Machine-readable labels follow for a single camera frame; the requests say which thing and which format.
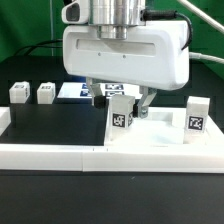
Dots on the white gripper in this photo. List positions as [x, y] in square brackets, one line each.
[152, 55]

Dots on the white square table top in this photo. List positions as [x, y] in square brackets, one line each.
[163, 126]

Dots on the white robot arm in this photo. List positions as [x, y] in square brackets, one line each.
[112, 18]

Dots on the white U-shaped fence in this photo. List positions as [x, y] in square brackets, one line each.
[188, 158]

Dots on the white marker base plate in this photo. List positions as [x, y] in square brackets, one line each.
[76, 90]

